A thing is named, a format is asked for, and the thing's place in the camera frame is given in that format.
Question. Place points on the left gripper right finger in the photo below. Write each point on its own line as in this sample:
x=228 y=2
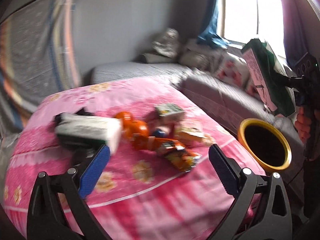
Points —
x=272 y=219

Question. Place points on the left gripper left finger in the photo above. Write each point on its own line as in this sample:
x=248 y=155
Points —
x=46 y=218

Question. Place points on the green pink carton box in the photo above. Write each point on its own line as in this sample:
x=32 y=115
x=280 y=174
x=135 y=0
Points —
x=264 y=67

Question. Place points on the white green tissue pack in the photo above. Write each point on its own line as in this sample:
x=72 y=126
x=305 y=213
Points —
x=84 y=130

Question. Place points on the whole orange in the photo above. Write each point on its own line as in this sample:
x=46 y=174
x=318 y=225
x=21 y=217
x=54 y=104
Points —
x=136 y=127

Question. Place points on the orange peel piece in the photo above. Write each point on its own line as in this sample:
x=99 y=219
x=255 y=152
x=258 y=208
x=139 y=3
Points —
x=125 y=117

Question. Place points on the yellow small box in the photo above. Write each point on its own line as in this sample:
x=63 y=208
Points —
x=191 y=133

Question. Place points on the orange snack wrapper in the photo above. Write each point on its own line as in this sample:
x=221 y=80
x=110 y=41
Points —
x=182 y=158

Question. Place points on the pink tube blue cap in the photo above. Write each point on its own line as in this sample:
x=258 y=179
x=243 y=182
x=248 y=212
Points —
x=162 y=129

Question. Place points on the green white medicine box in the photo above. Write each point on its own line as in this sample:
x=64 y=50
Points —
x=169 y=112

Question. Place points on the yellow rimmed trash bin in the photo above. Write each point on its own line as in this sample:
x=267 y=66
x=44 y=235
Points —
x=266 y=144

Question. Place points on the right hand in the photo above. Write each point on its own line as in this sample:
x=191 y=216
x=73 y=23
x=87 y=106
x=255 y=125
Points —
x=302 y=125

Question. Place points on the grey quilted sofa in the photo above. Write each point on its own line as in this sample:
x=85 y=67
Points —
x=226 y=104

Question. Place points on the baby print pillow left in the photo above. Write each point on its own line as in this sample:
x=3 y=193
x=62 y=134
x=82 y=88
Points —
x=233 y=70

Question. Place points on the purple curtain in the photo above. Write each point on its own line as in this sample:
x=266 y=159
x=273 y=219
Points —
x=301 y=29

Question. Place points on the window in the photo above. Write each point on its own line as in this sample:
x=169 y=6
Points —
x=241 y=20

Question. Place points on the pink floral table cloth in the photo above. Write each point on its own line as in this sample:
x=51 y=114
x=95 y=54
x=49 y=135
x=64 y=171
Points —
x=139 y=195

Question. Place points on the grey cushion pile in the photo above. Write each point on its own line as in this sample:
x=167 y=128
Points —
x=201 y=57

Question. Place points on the blue curtain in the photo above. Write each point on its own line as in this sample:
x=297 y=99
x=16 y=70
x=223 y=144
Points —
x=208 y=32

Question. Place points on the silver plastic bag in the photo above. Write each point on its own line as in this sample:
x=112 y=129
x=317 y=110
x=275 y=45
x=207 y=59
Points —
x=167 y=44

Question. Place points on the striped grey drape cloth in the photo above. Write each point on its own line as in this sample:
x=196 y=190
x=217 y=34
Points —
x=37 y=58

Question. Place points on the grey bolster pillow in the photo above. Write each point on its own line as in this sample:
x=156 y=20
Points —
x=154 y=58

